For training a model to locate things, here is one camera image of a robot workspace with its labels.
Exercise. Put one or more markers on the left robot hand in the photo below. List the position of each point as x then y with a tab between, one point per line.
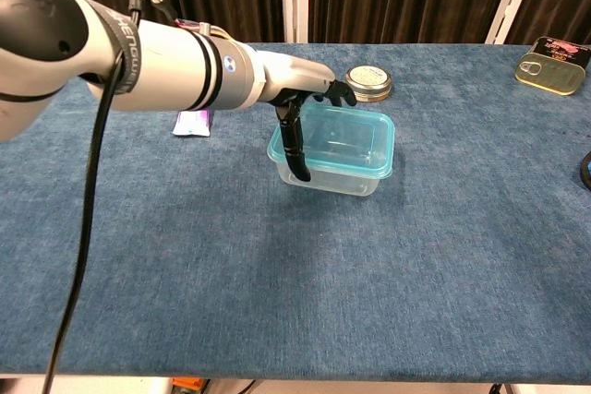
295	73

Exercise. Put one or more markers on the clear blue plastic container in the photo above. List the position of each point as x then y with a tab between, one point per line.
351	145

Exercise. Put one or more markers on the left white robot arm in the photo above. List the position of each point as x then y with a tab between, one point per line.
171	66

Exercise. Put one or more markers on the orange plastic block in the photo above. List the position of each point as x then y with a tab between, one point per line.
187	385

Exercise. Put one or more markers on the round metal tin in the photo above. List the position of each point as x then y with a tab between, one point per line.
369	82

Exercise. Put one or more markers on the white purple toothpaste tube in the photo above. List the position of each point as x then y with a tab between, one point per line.
194	124

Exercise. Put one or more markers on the blue fabric table cover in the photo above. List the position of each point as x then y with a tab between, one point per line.
323	274

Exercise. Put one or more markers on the rectangular black gold tin can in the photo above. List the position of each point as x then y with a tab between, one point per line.
551	71

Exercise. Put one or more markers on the blue and grey cloth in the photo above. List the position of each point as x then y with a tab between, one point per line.
587	170

